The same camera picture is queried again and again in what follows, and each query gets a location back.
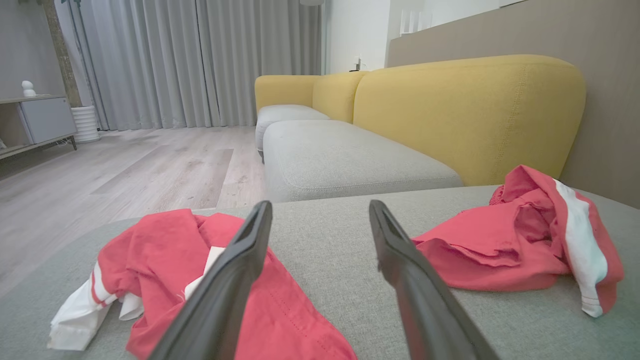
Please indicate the grey pleated curtains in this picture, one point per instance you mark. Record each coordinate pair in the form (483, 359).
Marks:
(200, 60)

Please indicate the grey fabric ottoman cushion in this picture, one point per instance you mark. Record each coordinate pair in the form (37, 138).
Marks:
(325, 260)

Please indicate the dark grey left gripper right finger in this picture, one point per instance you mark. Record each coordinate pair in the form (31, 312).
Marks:
(425, 305)

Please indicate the brown rough tree trunk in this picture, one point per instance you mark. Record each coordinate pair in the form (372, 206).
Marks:
(61, 55)

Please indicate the white ribbed floor vase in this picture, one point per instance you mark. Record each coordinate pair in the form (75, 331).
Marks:
(86, 124)

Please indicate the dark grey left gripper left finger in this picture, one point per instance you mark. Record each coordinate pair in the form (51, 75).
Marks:
(225, 295)

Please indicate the small device behind sofa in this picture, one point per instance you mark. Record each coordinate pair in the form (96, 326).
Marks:
(358, 64)

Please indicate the small white figurine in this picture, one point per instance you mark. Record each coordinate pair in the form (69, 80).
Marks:
(28, 89)

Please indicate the red white basketball jersey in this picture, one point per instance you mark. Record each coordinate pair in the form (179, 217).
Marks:
(150, 250)

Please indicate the red shorts white waistband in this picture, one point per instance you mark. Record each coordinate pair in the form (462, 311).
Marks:
(490, 250)

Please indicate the yellow sofa grey seats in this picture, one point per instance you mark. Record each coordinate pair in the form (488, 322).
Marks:
(450, 110)

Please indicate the low wooden media cabinet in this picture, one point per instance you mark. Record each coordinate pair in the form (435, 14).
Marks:
(47, 120)

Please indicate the white slatted items on ledge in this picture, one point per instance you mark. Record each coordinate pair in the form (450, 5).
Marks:
(415, 22)

